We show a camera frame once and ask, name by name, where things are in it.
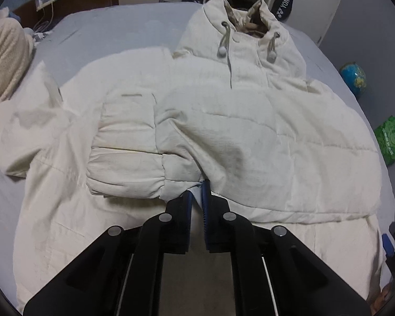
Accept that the light blue bed sheet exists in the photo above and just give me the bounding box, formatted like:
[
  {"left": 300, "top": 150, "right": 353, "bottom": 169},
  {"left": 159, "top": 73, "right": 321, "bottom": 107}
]
[{"left": 0, "top": 2, "right": 395, "bottom": 307}]

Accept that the cream knitted blanket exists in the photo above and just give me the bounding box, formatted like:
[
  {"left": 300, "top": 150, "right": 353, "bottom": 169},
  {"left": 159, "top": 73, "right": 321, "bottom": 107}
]
[{"left": 0, "top": 7, "right": 34, "bottom": 102}]

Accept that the blue world globe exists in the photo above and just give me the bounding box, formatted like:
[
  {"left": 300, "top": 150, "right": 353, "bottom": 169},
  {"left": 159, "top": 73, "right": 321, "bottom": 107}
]
[{"left": 339, "top": 62, "right": 367, "bottom": 98}]

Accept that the brown wooden headboard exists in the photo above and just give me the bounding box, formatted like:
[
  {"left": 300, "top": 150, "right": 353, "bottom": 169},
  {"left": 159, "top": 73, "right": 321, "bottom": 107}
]
[{"left": 13, "top": 0, "right": 119, "bottom": 29}]

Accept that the white hooded puffer jacket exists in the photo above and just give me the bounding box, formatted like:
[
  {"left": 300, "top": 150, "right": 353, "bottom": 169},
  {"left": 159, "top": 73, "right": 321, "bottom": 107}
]
[{"left": 0, "top": 0, "right": 388, "bottom": 313}]

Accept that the white room door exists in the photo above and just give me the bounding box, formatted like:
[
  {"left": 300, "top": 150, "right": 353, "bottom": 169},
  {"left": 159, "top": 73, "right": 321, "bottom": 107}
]
[{"left": 285, "top": 0, "right": 341, "bottom": 46}]

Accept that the white charging cable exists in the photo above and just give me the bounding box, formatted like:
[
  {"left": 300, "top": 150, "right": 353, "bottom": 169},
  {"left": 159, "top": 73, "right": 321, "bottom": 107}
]
[{"left": 32, "top": 0, "right": 57, "bottom": 39}]

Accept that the green shopping bag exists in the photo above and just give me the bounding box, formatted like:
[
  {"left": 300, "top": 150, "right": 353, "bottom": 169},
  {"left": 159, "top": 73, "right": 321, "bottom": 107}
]
[{"left": 374, "top": 116, "right": 395, "bottom": 166}]

